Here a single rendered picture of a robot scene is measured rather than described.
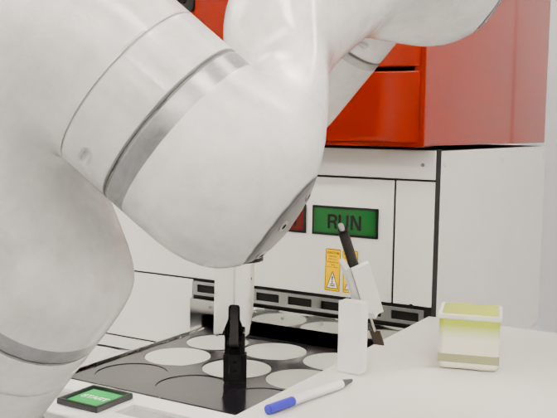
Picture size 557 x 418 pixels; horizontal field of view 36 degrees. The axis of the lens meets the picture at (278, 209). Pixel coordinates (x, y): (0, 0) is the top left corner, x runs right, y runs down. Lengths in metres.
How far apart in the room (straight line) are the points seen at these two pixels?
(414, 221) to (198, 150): 0.89
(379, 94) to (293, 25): 0.72
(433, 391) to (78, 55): 0.61
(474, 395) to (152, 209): 0.56
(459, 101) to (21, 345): 0.98
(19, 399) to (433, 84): 0.86
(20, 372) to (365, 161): 0.86
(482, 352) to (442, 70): 0.48
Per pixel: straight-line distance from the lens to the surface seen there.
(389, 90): 1.29
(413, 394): 0.96
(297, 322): 1.43
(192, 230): 0.48
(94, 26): 0.49
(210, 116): 0.47
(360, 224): 1.37
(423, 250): 1.33
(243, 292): 1.12
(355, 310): 1.00
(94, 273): 0.57
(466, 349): 1.05
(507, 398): 0.97
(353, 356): 1.01
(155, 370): 1.26
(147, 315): 1.63
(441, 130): 1.34
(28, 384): 0.62
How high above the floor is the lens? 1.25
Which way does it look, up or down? 6 degrees down
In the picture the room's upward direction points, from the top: 1 degrees clockwise
